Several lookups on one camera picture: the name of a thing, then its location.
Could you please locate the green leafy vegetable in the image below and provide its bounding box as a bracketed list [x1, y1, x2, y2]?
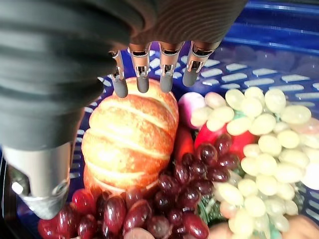
[196, 195, 226, 226]

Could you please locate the red apple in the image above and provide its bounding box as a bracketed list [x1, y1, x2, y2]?
[194, 122, 257, 160]

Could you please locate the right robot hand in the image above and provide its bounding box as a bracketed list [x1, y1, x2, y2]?
[0, 0, 249, 220]

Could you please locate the blue plastic basket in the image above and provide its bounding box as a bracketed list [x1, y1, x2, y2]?
[0, 0, 319, 239]

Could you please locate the orange pumpkin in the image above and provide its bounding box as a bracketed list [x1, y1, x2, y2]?
[81, 77, 179, 197]

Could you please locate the red grape bunch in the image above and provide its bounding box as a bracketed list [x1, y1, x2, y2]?
[37, 133, 240, 239]

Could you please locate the red chili pepper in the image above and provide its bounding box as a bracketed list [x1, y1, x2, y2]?
[173, 126, 195, 164]

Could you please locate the purple white turnip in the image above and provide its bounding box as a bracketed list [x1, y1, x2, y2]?
[178, 92, 207, 129]

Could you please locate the green grape bunch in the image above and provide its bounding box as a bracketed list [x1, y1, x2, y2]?
[190, 87, 319, 239]

